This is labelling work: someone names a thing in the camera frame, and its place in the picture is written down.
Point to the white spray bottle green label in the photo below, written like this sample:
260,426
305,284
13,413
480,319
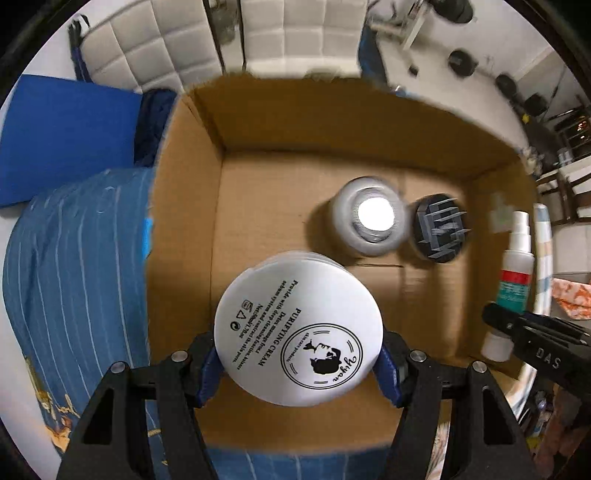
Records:
509,286

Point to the white tufted headboard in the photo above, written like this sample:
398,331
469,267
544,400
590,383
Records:
194,41

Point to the blue folder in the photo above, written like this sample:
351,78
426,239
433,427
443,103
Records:
64,138

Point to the dark blue cloth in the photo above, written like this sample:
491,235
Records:
152,127

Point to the dark grey round scalp brush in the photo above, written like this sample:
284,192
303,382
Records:
441,228

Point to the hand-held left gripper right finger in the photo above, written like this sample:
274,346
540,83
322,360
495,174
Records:
390,374

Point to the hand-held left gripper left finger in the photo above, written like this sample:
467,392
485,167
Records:
206,374

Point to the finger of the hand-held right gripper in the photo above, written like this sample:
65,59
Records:
531,334

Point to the blue striped blanket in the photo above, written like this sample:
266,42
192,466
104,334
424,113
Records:
78,295

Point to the white round cream jar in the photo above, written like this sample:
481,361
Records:
299,328

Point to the orange patterned cloth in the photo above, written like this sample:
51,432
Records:
575,297

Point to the brown cardboard box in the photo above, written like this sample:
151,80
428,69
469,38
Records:
323,221

